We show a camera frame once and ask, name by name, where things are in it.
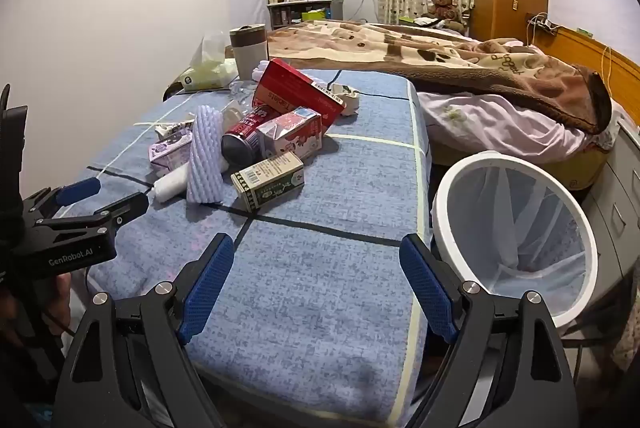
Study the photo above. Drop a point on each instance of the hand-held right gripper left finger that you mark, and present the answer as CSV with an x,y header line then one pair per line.
x,y
207,283

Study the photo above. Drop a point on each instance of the grey drawer cabinet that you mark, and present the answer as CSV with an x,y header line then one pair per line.
x,y
620,208

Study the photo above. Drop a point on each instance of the printed wrapper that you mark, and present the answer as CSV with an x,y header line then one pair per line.
x,y
172,128

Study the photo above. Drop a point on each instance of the red drink can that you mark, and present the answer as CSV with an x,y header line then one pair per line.
x,y
245,133

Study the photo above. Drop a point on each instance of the white green paper bag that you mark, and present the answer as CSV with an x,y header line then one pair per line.
x,y
347,100

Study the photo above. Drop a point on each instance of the brown teddy bear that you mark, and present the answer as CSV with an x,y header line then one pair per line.
x,y
442,3

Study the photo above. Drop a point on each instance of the yellow green tissue pack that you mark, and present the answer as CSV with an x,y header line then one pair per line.
x,y
210,75

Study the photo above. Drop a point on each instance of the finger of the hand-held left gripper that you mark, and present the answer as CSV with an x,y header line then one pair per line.
x,y
77,192
125,208

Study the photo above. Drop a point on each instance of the person's left hand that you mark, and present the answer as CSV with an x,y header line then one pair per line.
x,y
59,300

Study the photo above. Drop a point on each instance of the white desk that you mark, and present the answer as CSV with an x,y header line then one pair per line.
x,y
300,5

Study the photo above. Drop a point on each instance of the purple white carton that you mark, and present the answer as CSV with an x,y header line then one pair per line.
x,y
167,155

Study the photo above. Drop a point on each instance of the wooden headboard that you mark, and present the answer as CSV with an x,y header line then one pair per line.
x,y
590,53

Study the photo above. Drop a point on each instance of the brown printed blanket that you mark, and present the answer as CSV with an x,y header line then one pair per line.
x,y
450,58

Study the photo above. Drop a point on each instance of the white brown tumbler cup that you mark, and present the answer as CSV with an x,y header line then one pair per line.
x,y
247,58

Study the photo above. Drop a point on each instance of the white lined waste bin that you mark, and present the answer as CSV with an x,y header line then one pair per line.
x,y
525,218

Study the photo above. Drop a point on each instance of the floral cloth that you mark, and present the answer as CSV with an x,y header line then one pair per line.
x,y
631,343

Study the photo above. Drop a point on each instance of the pink quilt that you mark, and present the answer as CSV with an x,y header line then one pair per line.
x,y
500,128

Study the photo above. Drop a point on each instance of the clear bottle red cap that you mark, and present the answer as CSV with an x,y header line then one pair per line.
x,y
240,90

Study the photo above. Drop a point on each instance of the green tissue box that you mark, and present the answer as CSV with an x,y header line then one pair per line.
x,y
314,14

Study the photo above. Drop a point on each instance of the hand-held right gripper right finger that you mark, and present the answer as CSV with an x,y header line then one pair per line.
x,y
425,283

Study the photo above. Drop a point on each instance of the red cardboard box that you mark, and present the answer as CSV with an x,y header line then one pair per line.
x,y
295,83

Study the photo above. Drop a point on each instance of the green white small box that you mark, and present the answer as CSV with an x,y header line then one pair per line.
x,y
270,180

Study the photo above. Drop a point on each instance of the pink white milk carton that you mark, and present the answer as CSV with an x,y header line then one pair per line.
x,y
295,133

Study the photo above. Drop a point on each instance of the white power strip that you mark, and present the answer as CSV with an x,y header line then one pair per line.
x,y
542,25

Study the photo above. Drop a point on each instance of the white foam fruit net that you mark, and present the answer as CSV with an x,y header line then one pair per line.
x,y
205,158

